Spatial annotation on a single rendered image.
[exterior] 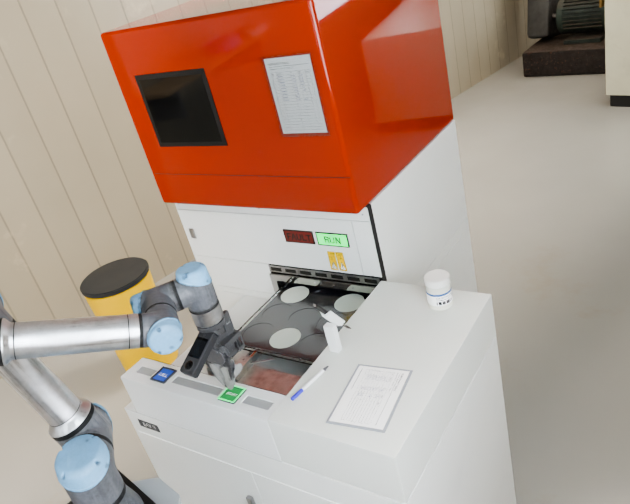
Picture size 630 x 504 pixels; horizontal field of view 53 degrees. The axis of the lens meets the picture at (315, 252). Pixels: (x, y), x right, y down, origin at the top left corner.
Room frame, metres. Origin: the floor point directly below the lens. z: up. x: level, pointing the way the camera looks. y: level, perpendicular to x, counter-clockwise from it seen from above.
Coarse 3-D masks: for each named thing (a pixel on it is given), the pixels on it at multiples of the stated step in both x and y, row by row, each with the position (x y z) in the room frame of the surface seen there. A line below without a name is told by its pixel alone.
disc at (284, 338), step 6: (282, 330) 1.64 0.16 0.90; (288, 330) 1.63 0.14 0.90; (294, 330) 1.62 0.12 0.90; (276, 336) 1.62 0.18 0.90; (282, 336) 1.61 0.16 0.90; (288, 336) 1.60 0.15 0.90; (294, 336) 1.59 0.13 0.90; (300, 336) 1.58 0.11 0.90; (270, 342) 1.60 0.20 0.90; (276, 342) 1.59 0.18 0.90; (282, 342) 1.58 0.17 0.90; (288, 342) 1.57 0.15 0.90; (294, 342) 1.56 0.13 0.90
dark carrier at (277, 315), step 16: (288, 288) 1.88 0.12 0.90; (320, 288) 1.83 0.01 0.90; (272, 304) 1.81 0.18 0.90; (288, 304) 1.78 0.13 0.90; (304, 304) 1.75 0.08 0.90; (320, 304) 1.73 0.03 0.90; (256, 320) 1.74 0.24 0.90; (272, 320) 1.71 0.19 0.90; (288, 320) 1.69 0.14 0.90; (304, 320) 1.66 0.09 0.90; (320, 320) 1.64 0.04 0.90; (256, 336) 1.65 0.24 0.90; (304, 336) 1.58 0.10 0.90; (320, 336) 1.56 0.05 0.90; (288, 352) 1.52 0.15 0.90; (304, 352) 1.50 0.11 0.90; (320, 352) 1.48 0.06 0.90
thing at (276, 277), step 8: (272, 272) 1.95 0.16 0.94; (272, 280) 1.94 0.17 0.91; (280, 280) 1.92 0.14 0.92; (288, 280) 1.89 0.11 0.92; (296, 280) 1.87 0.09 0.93; (304, 280) 1.85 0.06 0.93; (312, 280) 1.83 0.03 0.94; (320, 280) 1.81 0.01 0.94; (328, 280) 1.79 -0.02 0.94; (336, 280) 1.78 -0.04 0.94; (336, 288) 1.77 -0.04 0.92; (344, 288) 1.75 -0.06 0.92; (352, 288) 1.73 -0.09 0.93; (360, 288) 1.71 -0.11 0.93; (368, 288) 1.69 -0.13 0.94
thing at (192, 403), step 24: (144, 360) 1.59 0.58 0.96; (144, 384) 1.47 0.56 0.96; (168, 384) 1.44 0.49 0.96; (192, 384) 1.42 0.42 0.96; (216, 384) 1.38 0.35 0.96; (240, 384) 1.35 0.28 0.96; (144, 408) 1.51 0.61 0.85; (168, 408) 1.43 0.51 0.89; (192, 408) 1.36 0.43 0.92; (216, 408) 1.30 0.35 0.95; (240, 408) 1.26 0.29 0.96; (264, 408) 1.24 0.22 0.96; (216, 432) 1.32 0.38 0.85; (240, 432) 1.26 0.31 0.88; (264, 432) 1.20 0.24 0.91
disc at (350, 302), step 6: (348, 294) 1.74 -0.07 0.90; (354, 294) 1.74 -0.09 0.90; (342, 300) 1.72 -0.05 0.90; (348, 300) 1.71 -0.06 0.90; (354, 300) 1.70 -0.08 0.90; (360, 300) 1.69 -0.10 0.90; (336, 306) 1.69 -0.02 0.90; (342, 306) 1.69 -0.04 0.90; (348, 306) 1.68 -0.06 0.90; (354, 306) 1.67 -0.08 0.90
